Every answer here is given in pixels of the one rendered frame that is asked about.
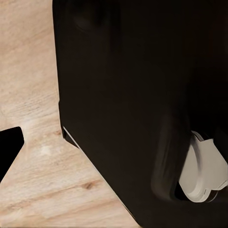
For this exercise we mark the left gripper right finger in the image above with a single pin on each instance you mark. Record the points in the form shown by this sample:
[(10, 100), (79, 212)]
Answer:
[(221, 141)]

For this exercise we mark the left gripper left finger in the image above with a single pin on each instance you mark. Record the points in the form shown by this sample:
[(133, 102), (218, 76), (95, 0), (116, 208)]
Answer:
[(11, 142)]

